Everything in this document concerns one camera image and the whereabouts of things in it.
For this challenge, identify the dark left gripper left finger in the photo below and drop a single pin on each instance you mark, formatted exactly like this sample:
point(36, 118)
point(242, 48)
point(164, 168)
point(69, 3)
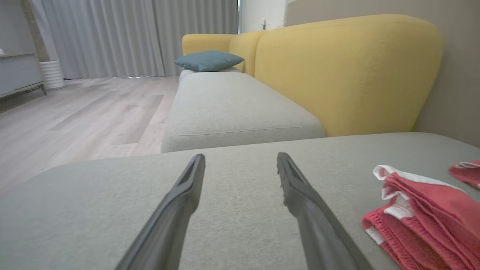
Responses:
point(168, 221)

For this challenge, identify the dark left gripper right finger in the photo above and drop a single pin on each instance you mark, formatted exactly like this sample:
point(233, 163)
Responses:
point(318, 228)

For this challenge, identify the red shorts with white trim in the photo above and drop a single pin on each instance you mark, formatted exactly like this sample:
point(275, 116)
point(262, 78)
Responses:
point(431, 221)

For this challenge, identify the red basketball jersey number 23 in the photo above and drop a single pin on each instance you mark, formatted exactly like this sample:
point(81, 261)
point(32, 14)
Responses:
point(467, 173)

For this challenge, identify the large grey sofa chaise seat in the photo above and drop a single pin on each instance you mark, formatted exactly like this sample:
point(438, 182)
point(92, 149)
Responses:
point(93, 210)

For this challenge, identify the grey sofa seat cushion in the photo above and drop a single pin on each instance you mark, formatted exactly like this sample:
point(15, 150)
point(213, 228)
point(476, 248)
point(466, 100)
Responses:
point(232, 108)

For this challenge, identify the large yellow sofa backrest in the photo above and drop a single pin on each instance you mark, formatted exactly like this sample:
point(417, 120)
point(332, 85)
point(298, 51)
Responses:
point(348, 75)

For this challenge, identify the teal blue throw pillow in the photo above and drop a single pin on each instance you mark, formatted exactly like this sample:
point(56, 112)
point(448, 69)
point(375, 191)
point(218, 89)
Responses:
point(208, 60)

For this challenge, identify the white ribbed cylinder bin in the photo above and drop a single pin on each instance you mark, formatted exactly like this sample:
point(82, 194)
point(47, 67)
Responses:
point(52, 75)

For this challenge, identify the narrow yellow sofa backrest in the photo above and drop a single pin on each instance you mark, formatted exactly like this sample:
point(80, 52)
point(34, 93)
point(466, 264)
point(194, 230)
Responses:
point(245, 48)

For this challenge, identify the grey pleated curtain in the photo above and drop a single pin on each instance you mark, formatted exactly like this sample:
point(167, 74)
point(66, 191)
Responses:
point(198, 22)
point(101, 37)

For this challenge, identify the grey low TV cabinet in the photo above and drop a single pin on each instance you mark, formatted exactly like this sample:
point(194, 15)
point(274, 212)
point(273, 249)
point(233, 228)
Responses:
point(18, 73)

